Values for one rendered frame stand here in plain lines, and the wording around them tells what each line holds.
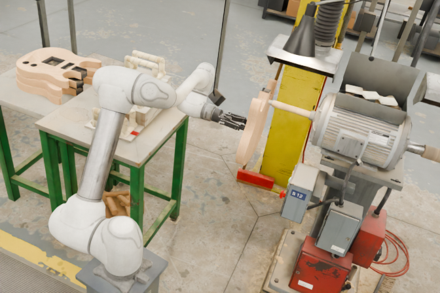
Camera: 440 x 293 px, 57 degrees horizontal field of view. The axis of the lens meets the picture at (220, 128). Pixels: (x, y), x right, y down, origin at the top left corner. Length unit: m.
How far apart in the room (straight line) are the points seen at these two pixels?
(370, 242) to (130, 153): 1.24
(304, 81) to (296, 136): 0.45
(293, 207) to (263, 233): 1.24
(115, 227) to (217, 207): 1.55
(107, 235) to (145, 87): 0.57
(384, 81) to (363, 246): 0.82
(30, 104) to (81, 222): 0.98
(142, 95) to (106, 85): 0.17
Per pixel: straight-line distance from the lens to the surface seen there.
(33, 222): 3.04
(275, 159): 3.19
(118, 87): 1.63
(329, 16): 1.76
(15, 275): 2.79
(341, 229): 2.00
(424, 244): 3.45
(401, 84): 1.88
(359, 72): 1.86
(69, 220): 1.73
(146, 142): 2.09
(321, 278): 2.24
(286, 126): 3.01
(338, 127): 1.79
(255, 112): 1.87
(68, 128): 2.21
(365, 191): 1.97
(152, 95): 1.54
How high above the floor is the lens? 2.21
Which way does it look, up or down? 35 degrees down
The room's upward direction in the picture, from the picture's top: 9 degrees clockwise
